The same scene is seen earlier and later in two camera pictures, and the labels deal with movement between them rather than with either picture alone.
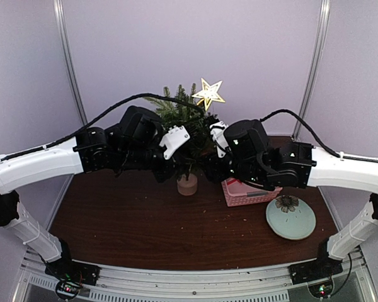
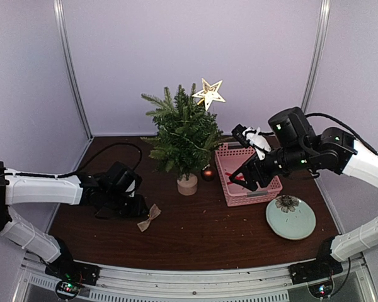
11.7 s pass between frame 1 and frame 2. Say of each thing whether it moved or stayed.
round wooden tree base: stayed
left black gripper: moved
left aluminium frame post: stayed
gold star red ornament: stayed
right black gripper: moved
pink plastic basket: stayed
